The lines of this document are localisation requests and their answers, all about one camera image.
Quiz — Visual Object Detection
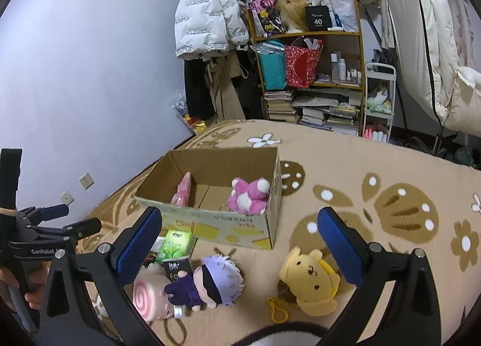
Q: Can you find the pink swirl roll plush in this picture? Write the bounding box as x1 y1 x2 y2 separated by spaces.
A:
132 262 174 322

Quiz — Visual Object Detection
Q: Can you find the purple plush bear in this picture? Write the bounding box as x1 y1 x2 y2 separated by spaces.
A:
228 178 271 215

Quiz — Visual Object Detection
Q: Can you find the person's left hand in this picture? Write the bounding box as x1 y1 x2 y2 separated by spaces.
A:
0 262 51 313

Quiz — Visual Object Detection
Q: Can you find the black Face tissue pack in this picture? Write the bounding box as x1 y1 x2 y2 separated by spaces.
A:
162 256 192 283

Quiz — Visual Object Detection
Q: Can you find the green tissue pack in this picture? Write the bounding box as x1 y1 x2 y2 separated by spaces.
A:
156 230 197 263

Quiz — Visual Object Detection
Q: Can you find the yellow plastic clip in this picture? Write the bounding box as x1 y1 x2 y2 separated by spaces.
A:
266 297 290 324

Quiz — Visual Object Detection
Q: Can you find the white-haired blindfolded plush doll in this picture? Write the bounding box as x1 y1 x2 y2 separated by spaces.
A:
164 254 245 312

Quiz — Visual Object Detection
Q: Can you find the pink plush in box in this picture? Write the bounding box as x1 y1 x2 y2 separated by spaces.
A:
170 172 191 207

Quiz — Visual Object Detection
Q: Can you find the open cardboard box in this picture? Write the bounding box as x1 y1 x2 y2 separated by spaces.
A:
135 147 281 250

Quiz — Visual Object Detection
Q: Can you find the stack of books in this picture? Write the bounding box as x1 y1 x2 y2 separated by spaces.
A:
263 86 363 136

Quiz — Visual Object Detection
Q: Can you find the white utility cart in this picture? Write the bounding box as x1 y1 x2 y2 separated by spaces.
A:
362 62 397 144

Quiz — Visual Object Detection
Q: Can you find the wooden bookshelf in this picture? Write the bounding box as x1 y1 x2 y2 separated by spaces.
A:
247 6 365 135

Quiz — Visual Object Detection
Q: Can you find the red patterned gift bag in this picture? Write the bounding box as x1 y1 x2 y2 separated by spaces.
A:
285 37 324 88

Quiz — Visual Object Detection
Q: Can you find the cream duvet on rack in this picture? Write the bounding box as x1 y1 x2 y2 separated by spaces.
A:
386 0 480 136

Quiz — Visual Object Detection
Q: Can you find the white puffer jacket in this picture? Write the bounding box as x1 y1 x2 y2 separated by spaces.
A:
174 0 249 60

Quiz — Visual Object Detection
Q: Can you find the teal bag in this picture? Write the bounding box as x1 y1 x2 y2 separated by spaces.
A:
256 40 286 91

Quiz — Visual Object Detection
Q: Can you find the black box marked 40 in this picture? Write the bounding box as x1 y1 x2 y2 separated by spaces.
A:
305 5 332 32

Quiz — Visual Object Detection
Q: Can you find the blonde wig on stand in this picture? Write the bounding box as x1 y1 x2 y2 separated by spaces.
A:
276 0 310 33

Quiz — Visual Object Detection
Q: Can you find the white wall socket lower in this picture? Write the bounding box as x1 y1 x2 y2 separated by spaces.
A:
60 191 74 206

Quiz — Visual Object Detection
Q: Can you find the white wall socket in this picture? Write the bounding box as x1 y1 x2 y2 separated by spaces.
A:
60 191 74 206
79 173 95 190

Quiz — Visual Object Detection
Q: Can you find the white wall socket upper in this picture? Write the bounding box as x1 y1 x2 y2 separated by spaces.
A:
79 173 95 190

